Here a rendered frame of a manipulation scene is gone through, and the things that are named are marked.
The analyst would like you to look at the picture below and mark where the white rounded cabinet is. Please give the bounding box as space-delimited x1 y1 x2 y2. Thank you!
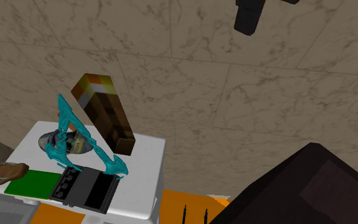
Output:
0 120 167 224

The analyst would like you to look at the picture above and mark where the small orange object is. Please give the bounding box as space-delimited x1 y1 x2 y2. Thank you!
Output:
57 111 78 132

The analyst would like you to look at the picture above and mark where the teal triangular ornament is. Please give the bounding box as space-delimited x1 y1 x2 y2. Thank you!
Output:
46 93 129 181

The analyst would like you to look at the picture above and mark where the green flat board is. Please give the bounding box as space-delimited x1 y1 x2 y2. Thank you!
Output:
3 169 62 200

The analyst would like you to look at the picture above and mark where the grey patterned bowl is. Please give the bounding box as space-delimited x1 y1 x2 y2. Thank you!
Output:
38 130 96 155

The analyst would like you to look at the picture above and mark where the orange rug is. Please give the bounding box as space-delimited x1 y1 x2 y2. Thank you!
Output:
29 188 231 224

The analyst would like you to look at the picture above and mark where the brown bread loaf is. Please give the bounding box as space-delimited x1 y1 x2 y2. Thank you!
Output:
0 162 30 186

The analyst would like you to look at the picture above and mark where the brown pixelated torch block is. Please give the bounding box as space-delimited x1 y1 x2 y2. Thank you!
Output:
70 73 136 157

